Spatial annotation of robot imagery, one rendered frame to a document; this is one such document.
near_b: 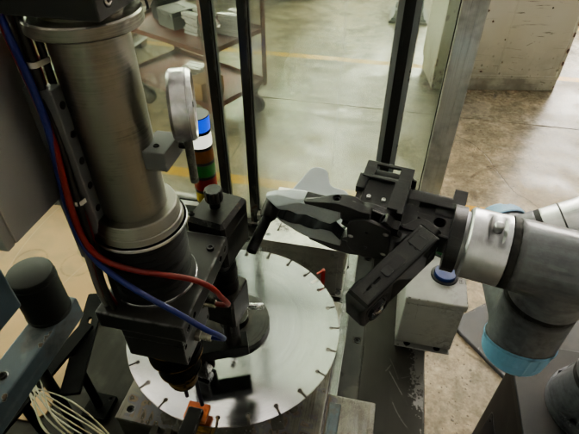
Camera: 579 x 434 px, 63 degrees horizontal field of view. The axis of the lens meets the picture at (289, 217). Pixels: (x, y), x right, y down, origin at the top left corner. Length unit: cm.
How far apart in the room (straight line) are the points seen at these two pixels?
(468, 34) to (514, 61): 296
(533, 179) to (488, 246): 249
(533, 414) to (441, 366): 94
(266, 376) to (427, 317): 35
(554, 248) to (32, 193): 44
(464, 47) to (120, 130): 71
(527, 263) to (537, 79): 353
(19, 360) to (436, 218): 53
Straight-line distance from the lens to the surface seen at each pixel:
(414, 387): 96
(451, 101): 97
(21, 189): 35
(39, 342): 70
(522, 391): 102
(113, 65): 31
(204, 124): 85
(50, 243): 131
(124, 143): 33
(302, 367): 72
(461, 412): 184
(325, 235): 54
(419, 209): 52
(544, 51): 392
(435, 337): 97
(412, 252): 48
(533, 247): 50
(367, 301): 45
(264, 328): 74
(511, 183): 288
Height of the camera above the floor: 156
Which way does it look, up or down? 41 degrees down
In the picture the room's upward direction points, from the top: straight up
